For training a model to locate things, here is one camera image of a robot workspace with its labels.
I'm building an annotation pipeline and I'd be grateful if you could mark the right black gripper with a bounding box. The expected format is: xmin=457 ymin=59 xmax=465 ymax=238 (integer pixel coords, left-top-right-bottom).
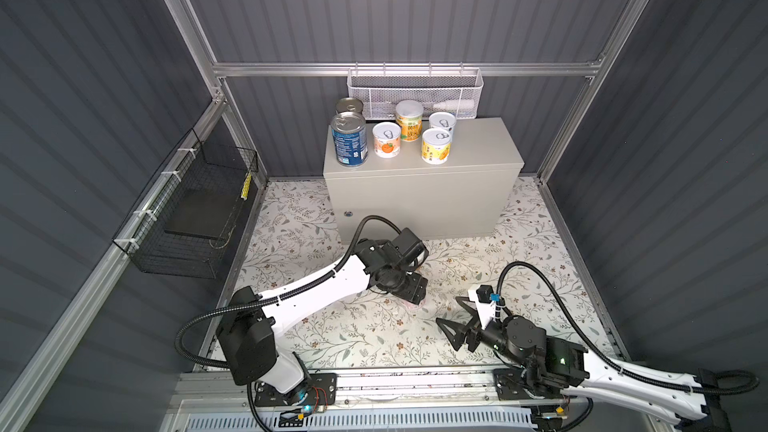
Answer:
xmin=435 ymin=295 xmax=528 ymax=370

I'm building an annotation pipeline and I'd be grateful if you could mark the yellow label can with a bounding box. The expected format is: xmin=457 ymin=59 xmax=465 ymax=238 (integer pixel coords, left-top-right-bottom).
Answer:
xmin=421 ymin=128 xmax=452 ymax=165

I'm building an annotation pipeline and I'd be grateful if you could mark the orange label can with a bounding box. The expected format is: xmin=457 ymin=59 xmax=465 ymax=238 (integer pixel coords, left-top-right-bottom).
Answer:
xmin=372 ymin=122 xmax=401 ymax=159

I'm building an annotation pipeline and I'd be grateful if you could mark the green label can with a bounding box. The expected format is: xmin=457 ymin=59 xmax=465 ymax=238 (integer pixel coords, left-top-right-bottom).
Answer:
xmin=428 ymin=111 xmax=457 ymax=134

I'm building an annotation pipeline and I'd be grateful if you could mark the blue label tin can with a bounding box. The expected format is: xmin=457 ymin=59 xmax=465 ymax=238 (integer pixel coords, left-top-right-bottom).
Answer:
xmin=331 ymin=112 xmax=368 ymax=167

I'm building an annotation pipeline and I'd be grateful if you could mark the yellow green can plastic lid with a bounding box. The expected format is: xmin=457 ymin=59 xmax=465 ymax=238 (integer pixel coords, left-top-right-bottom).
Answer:
xmin=395 ymin=100 xmax=424 ymax=142

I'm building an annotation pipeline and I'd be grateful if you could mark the dark tomato tin can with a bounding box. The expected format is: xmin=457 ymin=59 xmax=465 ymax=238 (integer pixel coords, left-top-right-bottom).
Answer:
xmin=335 ymin=97 xmax=364 ymax=114

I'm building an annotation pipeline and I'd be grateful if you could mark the pink label can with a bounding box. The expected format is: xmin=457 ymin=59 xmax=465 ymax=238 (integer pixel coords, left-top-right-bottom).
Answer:
xmin=404 ymin=300 xmax=425 ymax=311

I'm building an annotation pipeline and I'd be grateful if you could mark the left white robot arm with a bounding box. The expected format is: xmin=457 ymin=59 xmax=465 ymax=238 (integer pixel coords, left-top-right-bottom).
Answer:
xmin=216 ymin=228 xmax=428 ymax=401

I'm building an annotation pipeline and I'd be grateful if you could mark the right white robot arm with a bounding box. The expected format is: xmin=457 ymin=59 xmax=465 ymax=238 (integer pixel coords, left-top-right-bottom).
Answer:
xmin=436 ymin=294 xmax=731 ymax=431

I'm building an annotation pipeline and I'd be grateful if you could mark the floral patterned mat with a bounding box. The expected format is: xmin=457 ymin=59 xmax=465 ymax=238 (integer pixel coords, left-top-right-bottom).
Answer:
xmin=237 ymin=177 xmax=615 ymax=368

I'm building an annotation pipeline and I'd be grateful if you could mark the grey metal cabinet box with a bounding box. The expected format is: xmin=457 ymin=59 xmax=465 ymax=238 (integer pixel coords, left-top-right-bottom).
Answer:
xmin=323 ymin=117 xmax=524 ymax=243

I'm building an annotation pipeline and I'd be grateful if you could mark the white tube in basket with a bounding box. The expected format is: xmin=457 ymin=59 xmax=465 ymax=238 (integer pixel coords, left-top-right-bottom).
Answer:
xmin=432 ymin=99 xmax=477 ymax=118

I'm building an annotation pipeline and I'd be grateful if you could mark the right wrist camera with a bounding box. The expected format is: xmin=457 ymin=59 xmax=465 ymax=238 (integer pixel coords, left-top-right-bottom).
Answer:
xmin=473 ymin=285 xmax=502 ymax=330

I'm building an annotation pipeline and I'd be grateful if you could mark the white perforated cable tray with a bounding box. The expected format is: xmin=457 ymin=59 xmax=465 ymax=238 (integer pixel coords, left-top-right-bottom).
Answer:
xmin=182 ymin=407 xmax=538 ymax=432

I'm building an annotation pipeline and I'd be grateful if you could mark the left black corrugated cable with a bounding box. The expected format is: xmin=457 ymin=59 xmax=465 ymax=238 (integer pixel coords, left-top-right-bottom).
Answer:
xmin=174 ymin=214 xmax=403 ymax=370

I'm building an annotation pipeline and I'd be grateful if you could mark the black corrugated cable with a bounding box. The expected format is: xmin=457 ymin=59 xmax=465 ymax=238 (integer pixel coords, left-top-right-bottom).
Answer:
xmin=495 ymin=260 xmax=761 ymax=396
xmin=174 ymin=214 xmax=403 ymax=370

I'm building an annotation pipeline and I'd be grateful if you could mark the white wire mesh basket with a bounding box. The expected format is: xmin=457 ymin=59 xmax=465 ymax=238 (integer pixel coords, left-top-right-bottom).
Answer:
xmin=346 ymin=66 xmax=484 ymax=121

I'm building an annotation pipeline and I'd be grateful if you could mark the black wire mesh basket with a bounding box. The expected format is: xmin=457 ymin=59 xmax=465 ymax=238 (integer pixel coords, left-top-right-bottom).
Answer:
xmin=113 ymin=133 xmax=259 ymax=279

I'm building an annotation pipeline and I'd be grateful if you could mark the right black corrugated cable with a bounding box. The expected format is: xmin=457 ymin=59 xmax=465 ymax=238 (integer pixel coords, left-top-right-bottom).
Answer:
xmin=495 ymin=260 xmax=761 ymax=396

